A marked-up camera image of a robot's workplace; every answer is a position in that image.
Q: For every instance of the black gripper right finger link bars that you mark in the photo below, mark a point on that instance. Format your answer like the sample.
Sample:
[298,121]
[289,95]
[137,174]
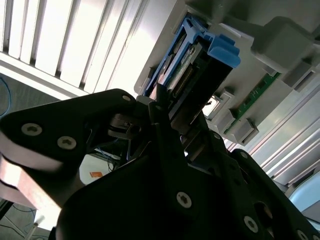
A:
[250,190]

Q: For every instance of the black gripper left finger with plate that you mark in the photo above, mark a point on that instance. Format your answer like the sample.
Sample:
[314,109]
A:
[62,117]

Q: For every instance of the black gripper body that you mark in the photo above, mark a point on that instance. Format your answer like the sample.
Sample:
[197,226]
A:
[120,205]

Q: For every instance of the hard disk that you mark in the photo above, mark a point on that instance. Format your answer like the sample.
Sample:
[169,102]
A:
[220,53]

